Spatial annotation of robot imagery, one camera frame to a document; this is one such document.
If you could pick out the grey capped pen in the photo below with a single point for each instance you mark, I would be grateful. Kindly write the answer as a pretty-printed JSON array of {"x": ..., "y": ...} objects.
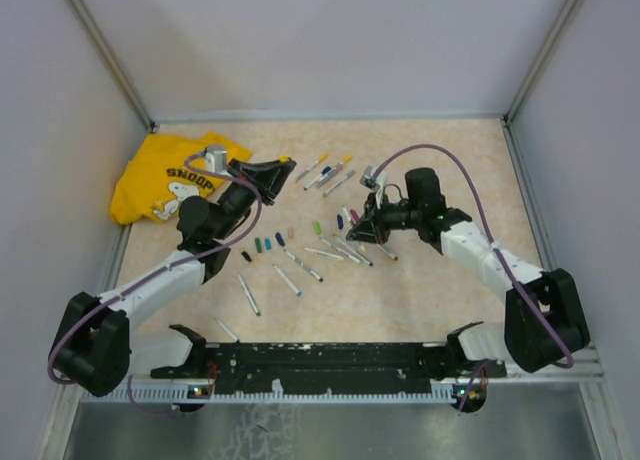
[{"x": 339, "y": 183}]

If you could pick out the peach capped pen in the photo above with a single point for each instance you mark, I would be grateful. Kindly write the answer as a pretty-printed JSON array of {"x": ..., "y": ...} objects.
[{"x": 347, "y": 215}]

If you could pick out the light green capped pen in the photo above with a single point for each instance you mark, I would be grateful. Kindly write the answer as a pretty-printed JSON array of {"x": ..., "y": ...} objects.
[{"x": 324, "y": 253}]

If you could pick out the yellow Snoopy t-shirt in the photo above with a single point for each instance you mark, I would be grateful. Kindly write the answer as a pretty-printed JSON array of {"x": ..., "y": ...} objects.
[{"x": 156, "y": 182}]

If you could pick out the navy pen cap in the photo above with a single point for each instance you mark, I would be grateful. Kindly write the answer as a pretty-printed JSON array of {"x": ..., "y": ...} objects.
[{"x": 280, "y": 239}]

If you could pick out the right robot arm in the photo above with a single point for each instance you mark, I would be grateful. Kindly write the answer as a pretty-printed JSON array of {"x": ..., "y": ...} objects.
[{"x": 544, "y": 320}]

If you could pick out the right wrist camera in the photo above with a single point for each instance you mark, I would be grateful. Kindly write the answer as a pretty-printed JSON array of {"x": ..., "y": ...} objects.
[{"x": 374, "y": 182}]

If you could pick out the yellow capped pen top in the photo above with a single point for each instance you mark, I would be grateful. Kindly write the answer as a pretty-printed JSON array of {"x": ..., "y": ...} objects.
[{"x": 335, "y": 168}]

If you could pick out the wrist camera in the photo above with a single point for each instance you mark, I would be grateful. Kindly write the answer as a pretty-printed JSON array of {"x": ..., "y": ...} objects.
[
  {"x": 374, "y": 182},
  {"x": 216, "y": 158}
]

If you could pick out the black capped pen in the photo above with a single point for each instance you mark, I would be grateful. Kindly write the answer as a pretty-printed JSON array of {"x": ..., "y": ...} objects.
[{"x": 227, "y": 330}]

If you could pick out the navy capped pen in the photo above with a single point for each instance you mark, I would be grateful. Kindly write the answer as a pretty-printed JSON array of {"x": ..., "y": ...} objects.
[{"x": 317, "y": 178}]

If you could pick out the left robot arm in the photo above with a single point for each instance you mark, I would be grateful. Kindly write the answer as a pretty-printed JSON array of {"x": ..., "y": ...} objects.
[{"x": 208, "y": 235}]

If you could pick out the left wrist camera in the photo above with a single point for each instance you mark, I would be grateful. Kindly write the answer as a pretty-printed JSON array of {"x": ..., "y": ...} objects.
[{"x": 216, "y": 158}]

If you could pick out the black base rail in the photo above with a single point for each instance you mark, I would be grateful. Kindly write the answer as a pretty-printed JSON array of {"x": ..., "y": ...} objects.
[{"x": 318, "y": 368}]

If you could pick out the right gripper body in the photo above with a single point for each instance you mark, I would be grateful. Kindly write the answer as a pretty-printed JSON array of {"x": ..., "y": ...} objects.
[{"x": 390, "y": 216}]

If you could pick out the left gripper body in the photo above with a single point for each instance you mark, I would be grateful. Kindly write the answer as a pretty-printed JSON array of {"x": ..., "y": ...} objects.
[{"x": 235, "y": 201}]

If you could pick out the aluminium frame rail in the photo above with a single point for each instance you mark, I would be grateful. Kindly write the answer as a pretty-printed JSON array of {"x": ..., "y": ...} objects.
[{"x": 102, "y": 366}]

